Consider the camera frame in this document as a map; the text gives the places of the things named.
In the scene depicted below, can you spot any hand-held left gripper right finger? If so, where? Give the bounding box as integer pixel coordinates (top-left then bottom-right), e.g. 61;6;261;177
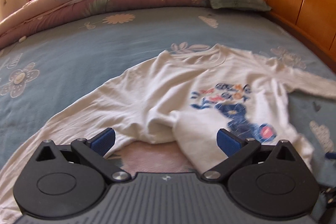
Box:
201;128;301;184

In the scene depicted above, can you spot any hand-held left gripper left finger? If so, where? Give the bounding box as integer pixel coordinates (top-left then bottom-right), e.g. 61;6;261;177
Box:
31;127;132;184

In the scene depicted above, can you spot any white printed long-sleeve shirt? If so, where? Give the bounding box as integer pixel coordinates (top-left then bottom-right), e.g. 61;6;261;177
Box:
0;43;336;214

